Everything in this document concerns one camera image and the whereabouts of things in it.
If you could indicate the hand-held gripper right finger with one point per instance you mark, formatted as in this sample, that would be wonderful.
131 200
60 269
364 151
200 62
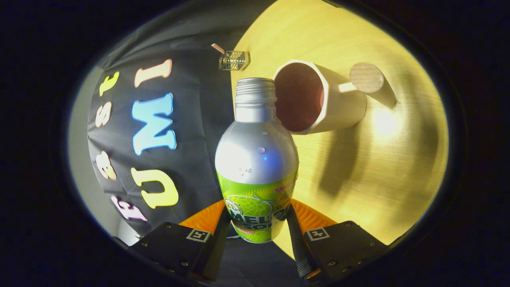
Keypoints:
297 251

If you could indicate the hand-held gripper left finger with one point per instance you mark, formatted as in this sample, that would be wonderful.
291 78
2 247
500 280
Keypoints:
213 255

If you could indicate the wooden table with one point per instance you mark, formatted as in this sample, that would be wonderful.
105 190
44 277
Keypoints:
398 159

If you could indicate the silver green juice bottle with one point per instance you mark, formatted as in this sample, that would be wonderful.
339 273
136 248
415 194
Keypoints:
257 159

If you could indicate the black backdrop cloth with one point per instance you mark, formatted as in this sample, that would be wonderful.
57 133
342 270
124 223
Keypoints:
191 99

